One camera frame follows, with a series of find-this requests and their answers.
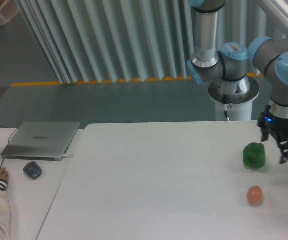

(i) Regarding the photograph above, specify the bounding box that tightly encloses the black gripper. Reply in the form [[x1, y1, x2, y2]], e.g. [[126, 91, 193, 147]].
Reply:
[[257, 105, 288, 164]]

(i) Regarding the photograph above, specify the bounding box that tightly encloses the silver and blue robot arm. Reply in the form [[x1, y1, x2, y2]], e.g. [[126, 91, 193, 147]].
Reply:
[[186, 0, 288, 164]]

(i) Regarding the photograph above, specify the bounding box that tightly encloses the green bell pepper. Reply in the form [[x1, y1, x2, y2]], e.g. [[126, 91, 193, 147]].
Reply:
[[242, 142, 266, 169]]

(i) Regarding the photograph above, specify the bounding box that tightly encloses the silver closed laptop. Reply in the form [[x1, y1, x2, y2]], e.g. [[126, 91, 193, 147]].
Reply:
[[0, 121, 80, 161]]

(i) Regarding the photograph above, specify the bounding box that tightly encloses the brown egg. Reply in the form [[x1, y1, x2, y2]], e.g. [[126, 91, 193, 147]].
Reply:
[[246, 186, 263, 206]]

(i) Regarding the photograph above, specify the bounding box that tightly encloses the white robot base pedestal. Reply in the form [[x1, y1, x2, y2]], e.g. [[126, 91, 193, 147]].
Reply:
[[208, 76, 259, 121]]

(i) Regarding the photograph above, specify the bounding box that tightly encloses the white laptop charging cable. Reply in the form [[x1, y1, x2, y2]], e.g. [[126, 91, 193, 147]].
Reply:
[[63, 134, 77, 159]]

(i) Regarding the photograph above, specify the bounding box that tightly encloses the corrugated metal panel barrier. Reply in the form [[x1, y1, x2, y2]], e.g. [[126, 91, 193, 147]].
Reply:
[[17, 0, 288, 84]]

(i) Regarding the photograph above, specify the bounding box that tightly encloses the dark grey 3D mouse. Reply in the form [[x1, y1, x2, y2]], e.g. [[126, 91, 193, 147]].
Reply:
[[23, 161, 42, 180]]

